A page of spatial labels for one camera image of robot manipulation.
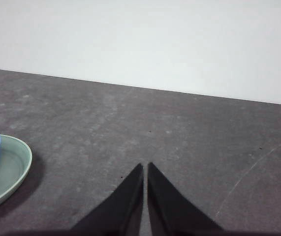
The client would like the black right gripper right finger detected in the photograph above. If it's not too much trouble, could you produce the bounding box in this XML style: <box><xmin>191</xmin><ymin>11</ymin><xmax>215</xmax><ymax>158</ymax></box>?
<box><xmin>147</xmin><ymin>162</ymin><xmax>227</xmax><ymax>236</ymax></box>

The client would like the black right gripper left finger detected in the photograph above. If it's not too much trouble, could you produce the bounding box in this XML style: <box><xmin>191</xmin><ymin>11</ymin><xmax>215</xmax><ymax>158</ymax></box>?
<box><xmin>68</xmin><ymin>163</ymin><xmax>144</xmax><ymax>236</ymax></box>

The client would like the green plate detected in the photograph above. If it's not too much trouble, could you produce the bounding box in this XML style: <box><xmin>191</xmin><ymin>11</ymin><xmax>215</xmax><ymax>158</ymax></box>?
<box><xmin>0</xmin><ymin>134</ymin><xmax>33</xmax><ymax>217</ymax></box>

